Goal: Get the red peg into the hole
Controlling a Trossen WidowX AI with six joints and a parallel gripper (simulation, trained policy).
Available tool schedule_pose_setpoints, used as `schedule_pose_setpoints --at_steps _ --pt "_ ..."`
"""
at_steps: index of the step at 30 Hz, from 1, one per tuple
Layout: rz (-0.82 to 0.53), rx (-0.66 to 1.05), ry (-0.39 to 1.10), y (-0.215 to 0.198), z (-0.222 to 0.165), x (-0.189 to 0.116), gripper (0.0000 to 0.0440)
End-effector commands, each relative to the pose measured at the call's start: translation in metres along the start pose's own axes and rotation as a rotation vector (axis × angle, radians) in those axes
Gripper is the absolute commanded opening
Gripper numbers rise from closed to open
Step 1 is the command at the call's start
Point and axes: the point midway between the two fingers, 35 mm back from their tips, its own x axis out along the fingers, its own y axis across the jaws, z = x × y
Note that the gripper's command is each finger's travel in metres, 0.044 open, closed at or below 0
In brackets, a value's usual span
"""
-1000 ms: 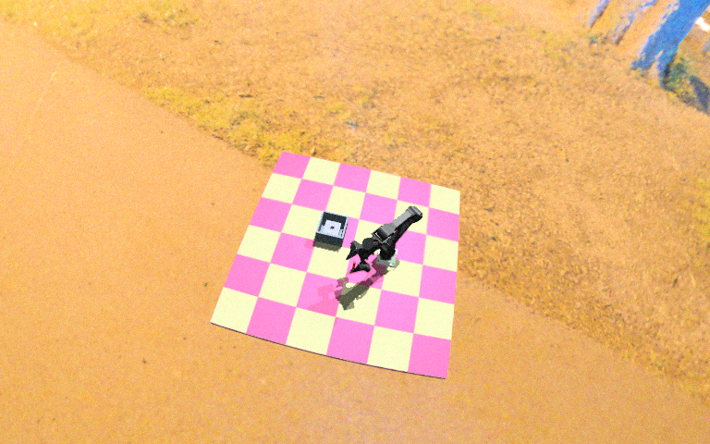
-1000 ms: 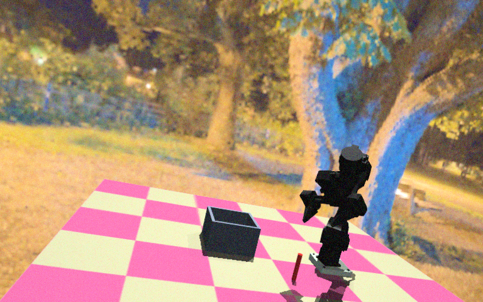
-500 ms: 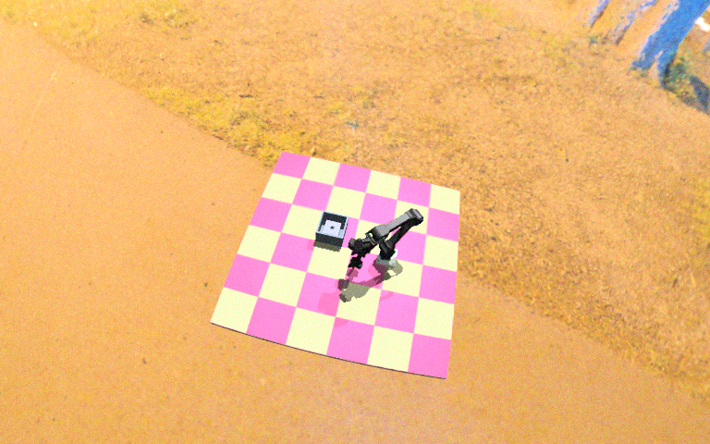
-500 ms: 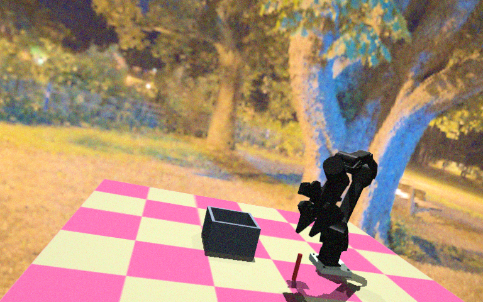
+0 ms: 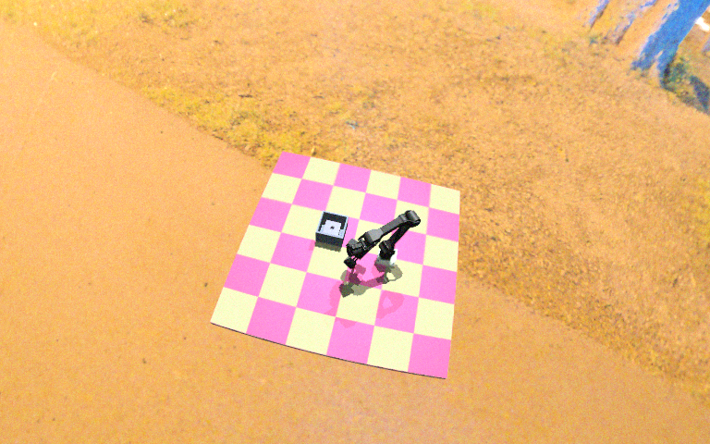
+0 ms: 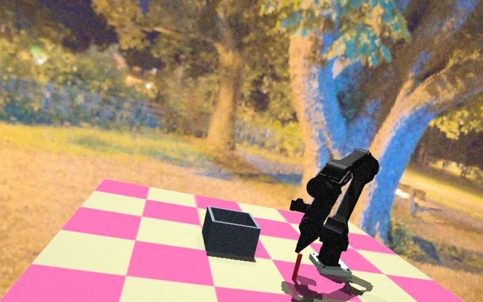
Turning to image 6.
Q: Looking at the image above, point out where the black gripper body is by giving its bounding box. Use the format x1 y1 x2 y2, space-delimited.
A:
299 199 332 237

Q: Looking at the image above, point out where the red peg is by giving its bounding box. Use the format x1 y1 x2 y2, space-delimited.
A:
292 253 303 281

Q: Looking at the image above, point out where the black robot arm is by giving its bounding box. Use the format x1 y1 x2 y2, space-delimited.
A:
289 148 380 267

